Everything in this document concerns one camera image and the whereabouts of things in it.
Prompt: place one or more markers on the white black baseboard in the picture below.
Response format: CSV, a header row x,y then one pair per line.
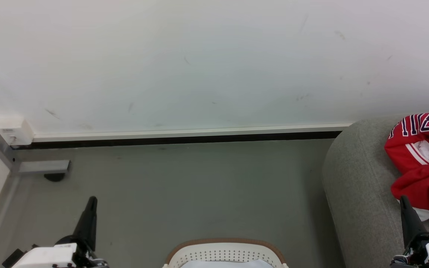
x,y
184,136

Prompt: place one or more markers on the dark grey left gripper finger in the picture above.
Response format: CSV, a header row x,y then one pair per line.
x,y
87,223

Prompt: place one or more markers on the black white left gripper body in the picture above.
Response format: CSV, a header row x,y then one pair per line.
x,y
47,257

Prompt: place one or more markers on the black round frame foot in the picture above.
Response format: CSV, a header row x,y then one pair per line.
x,y
54,177

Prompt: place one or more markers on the white laundry basket brown rim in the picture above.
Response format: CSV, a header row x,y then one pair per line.
x,y
222,251

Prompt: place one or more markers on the grey fabric sofa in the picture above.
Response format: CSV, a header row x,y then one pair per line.
x,y
359,193

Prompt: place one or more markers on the white wall junction box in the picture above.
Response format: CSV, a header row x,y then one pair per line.
x,y
13,130

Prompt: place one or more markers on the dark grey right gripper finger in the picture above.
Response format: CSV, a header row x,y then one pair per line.
x,y
411,223

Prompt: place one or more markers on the grey metal partition frame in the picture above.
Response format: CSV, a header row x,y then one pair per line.
x,y
43,166

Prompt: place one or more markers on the red basketball jersey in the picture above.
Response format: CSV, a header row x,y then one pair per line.
x,y
423,186

